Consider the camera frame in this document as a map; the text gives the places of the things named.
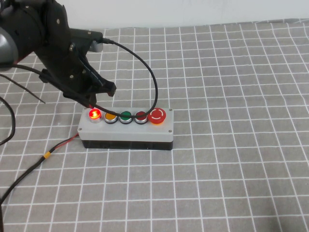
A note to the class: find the red indicator lamp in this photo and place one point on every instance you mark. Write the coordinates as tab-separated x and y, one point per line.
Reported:
94	115

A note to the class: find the grey white checked tablecloth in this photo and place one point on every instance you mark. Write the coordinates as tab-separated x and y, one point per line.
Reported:
217	96

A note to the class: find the yellow round push button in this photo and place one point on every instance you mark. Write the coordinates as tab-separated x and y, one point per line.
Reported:
110	117

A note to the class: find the red mushroom emergency stop button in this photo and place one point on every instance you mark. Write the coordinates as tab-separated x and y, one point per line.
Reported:
157	115

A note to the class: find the dark red round push button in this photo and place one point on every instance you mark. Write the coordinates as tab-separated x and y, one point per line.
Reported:
140	114

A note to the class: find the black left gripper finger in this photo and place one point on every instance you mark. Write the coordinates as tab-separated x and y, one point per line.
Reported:
82	99
106	85

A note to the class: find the green round push button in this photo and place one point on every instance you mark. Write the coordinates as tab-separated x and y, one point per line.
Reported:
126	114

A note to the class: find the grey black button control box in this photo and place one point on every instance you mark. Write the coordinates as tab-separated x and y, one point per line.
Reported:
125	136

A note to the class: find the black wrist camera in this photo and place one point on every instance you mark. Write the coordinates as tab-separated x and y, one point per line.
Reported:
84	35

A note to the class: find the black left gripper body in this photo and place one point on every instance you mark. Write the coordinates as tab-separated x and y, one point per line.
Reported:
60	48

